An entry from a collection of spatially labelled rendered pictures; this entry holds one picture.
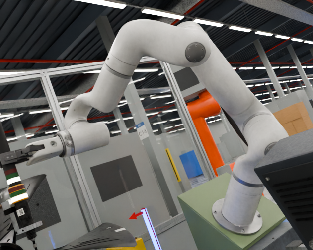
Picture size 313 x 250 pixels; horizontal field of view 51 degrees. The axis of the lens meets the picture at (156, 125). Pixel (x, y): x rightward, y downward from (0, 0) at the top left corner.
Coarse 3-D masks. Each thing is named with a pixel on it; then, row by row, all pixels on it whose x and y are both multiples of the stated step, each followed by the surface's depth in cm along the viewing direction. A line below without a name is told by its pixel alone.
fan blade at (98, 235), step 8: (104, 224) 108; (112, 224) 106; (88, 232) 105; (96, 232) 102; (104, 232) 100; (112, 232) 99; (120, 232) 98; (128, 232) 98; (80, 240) 96; (88, 240) 93; (96, 240) 93; (104, 240) 93; (112, 240) 93; (120, 240) 93; (128, 240) 93; (56, 248) 94; (64, 248) 90; (72, 248) 89; (80, 248) 88; (88, 248) 88; (96, 248) 88
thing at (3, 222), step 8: (40, 176) 109; (24, 184) 108; (32, 184) 106; (0, 192) 111; (32, 192) 102; (0, 200) 107; (0, 216) 101; (8, 216) 97; (0, 224) 98; (8, 224) 94; (0, 232) 95; (8, 232) 92; (0, 240) 92
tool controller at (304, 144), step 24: (288, 144) 58; (312, 144) 51; (264, 168) 57; (288, 168) 53; (312, 168) 50; (288, 192) 55; (312, 192) 51; (288, 216) 58; (312, 216) 54; (312, 240) 54
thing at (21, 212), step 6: (18, 204) 89; (24, 204) 89; (18, 210) 89; (24, 210) 89; (30, 210) 90; (18, 216) 89; (24, 216) 88; (30, 216) 89; (24, 222) 88; (30, 222) 89; (30, 234) 88
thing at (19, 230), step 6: (6, 204) 91; (12, 204) 91; (6, 210) 90; (12, 210) 90; (12, 216) 90; (12, 222) 90; (18, 222) 90; (36, 222) 88; (18, 228) 89; (24, 228) 86; (30, 228) 87; (18, 234) 87
